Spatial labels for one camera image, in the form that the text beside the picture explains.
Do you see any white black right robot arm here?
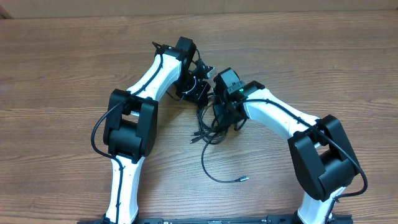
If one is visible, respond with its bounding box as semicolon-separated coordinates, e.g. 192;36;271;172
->
213;68;361;223

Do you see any thin black USB-C cable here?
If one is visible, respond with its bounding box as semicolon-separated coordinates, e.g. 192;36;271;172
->
200;133;250;184

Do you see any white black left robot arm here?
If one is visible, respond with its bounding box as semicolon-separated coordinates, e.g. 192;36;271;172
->
101;37;214;223

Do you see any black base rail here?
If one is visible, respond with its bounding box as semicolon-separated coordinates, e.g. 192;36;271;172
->
77;214;354;224

